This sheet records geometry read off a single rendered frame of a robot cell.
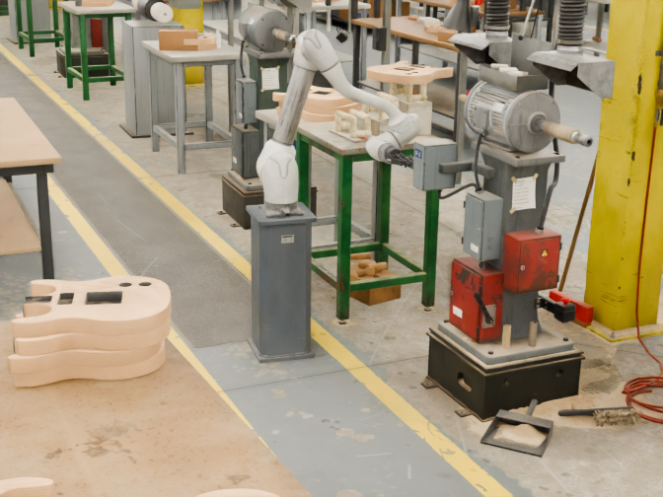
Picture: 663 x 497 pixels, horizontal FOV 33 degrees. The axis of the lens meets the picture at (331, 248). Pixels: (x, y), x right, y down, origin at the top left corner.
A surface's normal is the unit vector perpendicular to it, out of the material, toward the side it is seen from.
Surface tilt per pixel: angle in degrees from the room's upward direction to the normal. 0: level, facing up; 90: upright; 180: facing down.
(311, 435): 0
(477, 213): 90
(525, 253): 90
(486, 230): 90
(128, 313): 0
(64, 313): 0
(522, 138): 95
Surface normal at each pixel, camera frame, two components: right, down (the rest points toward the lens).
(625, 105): -0.91, 0.11
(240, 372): 0.02, -0.95
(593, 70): 0.41, 0.29
